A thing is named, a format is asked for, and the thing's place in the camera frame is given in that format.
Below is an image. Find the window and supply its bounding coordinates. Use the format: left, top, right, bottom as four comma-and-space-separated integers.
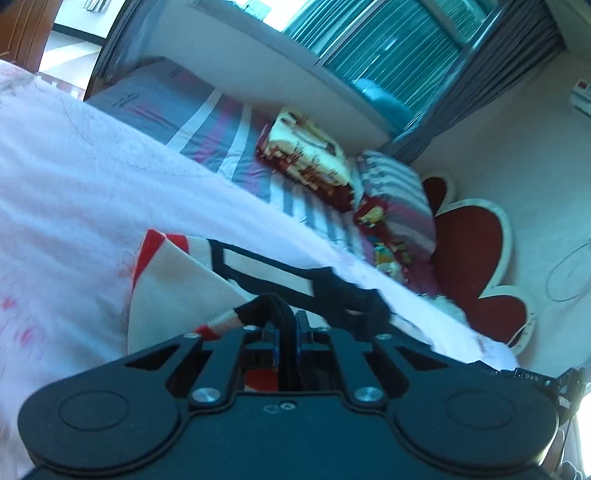
189, 0, 505, 139

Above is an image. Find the white floral bed sheet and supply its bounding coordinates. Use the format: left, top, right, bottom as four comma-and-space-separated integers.
0, 59, 519, 480

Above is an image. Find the brown wooden door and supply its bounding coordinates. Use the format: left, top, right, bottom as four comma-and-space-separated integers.
0, 0, 64, 71

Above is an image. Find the teal round object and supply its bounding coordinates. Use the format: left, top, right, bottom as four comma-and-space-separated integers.
355, 78, 413, 126

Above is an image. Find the grey striped bed sheet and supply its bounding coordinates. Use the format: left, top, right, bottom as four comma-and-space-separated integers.
85, 56, 370, 259

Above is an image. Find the white air conditioner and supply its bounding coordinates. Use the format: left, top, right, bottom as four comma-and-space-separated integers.
570, 78, 591, 114

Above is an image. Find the striped knit sweater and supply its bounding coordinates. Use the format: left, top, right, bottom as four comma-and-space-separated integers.
127, 229, 394, 393

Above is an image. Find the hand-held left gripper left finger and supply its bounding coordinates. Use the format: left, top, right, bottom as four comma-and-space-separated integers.
124, 322, 280, 411

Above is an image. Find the red printed pillow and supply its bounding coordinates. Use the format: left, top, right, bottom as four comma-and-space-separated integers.
355, 194, 416, 283

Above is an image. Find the folded printed blanket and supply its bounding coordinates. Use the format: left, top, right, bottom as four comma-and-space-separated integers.
255, 106, 359, 223

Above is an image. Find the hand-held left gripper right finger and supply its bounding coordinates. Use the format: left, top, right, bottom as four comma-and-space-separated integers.
295, 311, 460, 411

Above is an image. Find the striped pillow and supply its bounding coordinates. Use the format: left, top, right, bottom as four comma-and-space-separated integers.
355, 150, 437, 296

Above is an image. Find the hanging wall cable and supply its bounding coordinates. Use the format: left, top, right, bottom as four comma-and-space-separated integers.
544, 239, 591, 304

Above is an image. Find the red scalloped headboard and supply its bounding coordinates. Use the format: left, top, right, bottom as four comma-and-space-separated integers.
418, 173, 537, 357

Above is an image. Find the grey curtain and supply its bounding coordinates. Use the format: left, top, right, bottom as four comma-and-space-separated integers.
83, 0, 158, 103
383, 0, 570, 163

